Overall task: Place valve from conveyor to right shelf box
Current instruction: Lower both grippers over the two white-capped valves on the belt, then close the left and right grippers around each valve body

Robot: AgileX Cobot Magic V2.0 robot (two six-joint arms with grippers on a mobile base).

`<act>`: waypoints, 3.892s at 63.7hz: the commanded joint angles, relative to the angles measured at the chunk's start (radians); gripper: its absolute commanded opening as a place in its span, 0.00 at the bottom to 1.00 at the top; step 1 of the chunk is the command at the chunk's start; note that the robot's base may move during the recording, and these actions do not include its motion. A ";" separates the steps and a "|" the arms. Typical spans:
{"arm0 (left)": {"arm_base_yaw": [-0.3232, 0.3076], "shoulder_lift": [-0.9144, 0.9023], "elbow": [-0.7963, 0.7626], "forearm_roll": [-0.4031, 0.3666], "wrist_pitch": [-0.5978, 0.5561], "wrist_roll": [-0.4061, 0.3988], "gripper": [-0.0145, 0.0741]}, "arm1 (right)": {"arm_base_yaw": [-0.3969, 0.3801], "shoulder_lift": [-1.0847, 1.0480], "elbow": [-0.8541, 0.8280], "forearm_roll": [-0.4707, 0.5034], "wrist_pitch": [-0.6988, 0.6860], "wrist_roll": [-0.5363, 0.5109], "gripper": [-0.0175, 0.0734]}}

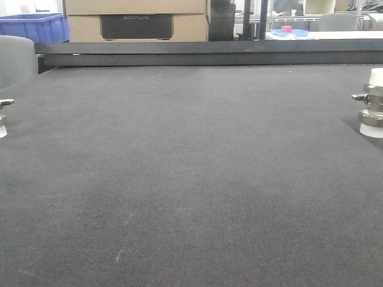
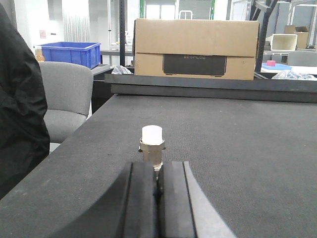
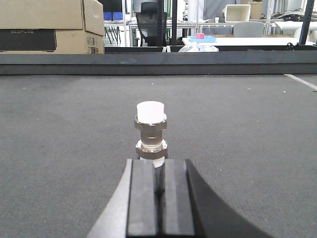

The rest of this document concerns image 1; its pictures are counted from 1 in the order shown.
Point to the metal valve with white caps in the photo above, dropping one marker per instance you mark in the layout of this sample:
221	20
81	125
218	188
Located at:
371	117

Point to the lower cardboard box black print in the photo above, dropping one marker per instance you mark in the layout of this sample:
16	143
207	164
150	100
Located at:
186	28

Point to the upper cardboard box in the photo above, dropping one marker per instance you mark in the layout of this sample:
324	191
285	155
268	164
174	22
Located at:
93	7

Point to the metal valve at left edge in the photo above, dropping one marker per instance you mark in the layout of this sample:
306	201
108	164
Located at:
3	129

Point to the black pillar stand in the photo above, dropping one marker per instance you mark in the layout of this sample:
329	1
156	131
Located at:
222	21

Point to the pink tape roll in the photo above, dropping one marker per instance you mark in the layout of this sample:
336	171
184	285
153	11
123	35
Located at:
286	29

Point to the light blue tray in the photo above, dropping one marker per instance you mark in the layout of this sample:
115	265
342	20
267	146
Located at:
295	32

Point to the blue plastic crate background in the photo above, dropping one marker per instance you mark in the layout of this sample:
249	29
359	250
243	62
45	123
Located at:
44	27

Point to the grey chair back left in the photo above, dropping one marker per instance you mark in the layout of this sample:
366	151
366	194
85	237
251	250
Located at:
18	60

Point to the white background table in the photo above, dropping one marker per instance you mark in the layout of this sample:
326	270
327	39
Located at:
356	34

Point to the black conveyor side rail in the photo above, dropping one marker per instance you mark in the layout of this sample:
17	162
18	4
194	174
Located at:
116	57

